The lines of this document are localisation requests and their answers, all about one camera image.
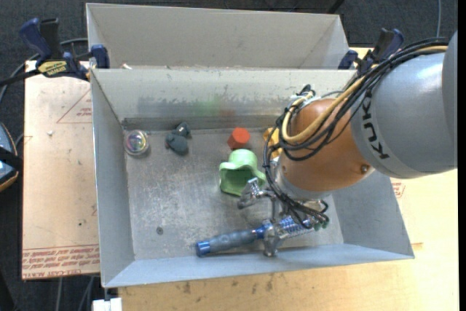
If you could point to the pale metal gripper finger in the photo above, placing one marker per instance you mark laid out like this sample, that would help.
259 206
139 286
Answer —
253 188

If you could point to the light green cup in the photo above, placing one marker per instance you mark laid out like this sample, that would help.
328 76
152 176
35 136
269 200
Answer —
238 171

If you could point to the red block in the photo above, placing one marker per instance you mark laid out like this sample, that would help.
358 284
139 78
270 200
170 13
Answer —
239 138

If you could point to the yellow toy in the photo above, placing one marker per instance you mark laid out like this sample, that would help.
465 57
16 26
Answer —
271 136

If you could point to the grey metal bin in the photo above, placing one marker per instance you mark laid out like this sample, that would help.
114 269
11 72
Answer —
189 193

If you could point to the dark grey toy animal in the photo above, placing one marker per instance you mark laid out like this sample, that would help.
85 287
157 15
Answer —
177 143

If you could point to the clear glass ball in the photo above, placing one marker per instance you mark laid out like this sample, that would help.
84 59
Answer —
136 143

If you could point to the brown cardboard board red print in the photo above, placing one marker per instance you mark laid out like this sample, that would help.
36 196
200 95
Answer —
58 175

